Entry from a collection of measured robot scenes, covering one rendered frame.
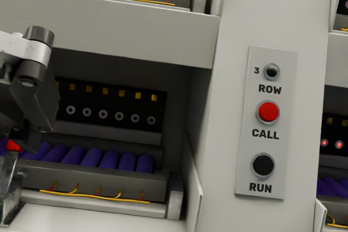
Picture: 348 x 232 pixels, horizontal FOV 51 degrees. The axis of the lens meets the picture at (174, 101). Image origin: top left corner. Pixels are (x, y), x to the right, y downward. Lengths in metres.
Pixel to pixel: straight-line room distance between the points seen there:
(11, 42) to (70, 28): 0.16
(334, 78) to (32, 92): 0.25
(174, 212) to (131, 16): 0.18
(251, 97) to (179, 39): 0.08
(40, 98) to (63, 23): 0.14
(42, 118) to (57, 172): 0.15
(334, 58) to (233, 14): 0.10
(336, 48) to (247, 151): 0.12
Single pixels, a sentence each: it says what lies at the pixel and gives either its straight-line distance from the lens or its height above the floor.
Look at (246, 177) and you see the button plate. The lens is 0.30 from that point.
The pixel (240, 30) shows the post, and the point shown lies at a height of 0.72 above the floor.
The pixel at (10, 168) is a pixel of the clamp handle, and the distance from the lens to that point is 0.33.
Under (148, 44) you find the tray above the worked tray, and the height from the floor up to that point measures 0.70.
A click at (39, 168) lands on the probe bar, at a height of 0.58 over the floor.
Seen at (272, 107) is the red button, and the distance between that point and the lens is 0.30.
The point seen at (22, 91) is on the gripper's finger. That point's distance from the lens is 0.18.
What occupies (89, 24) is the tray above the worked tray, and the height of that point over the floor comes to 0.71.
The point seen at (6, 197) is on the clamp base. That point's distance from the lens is 0.32.
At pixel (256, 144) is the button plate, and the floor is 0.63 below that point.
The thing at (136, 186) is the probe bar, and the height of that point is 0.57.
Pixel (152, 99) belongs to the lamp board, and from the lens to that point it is 0.46.
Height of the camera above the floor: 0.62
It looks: 7 degrees up
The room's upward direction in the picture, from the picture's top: 7 degrees clockwise
